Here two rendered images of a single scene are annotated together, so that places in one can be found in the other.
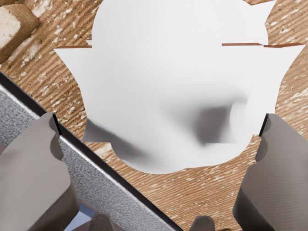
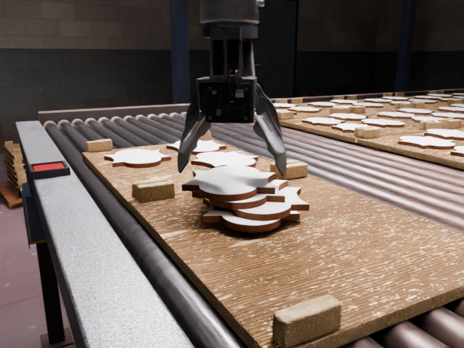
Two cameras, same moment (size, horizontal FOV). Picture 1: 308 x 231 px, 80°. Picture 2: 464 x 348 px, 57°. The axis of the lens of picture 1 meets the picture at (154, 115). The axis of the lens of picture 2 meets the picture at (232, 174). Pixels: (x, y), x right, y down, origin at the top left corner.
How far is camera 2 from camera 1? 0.66 m
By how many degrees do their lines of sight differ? 105
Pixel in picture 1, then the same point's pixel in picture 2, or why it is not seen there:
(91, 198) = (94, 300)
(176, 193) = (234, 268)
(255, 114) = (288, 198)
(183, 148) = (243, 187)
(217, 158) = (270, 210)
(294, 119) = (331, 228)
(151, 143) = (224, 185)
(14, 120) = (96, 235)
